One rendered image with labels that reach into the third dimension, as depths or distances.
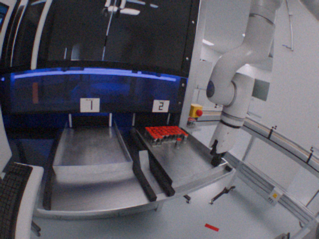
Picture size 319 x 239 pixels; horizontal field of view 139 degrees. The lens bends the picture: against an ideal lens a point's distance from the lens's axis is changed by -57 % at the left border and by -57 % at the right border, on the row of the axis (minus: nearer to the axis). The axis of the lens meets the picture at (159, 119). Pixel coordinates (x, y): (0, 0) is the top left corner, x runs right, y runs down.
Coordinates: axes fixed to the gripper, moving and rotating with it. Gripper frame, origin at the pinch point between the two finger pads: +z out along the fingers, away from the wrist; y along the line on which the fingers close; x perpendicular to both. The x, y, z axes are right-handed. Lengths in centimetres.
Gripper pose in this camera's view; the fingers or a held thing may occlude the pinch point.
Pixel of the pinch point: (216, 161)
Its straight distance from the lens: 53.2
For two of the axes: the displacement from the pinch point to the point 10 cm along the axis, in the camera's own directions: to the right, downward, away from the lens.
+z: -1.6, 9.3, 3.4
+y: -8.9, 0.2, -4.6
